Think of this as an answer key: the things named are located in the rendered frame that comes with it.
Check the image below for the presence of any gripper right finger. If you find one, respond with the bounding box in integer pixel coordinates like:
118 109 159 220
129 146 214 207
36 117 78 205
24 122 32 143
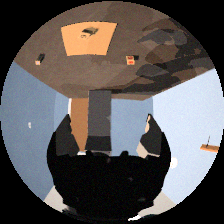
136 114 171 188

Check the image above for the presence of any orange square mat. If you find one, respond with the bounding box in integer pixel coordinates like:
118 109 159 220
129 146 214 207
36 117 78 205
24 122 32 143
61 21 117 56

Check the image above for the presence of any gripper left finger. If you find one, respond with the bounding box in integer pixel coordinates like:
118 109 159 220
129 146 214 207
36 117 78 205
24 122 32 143
47 114 80 186

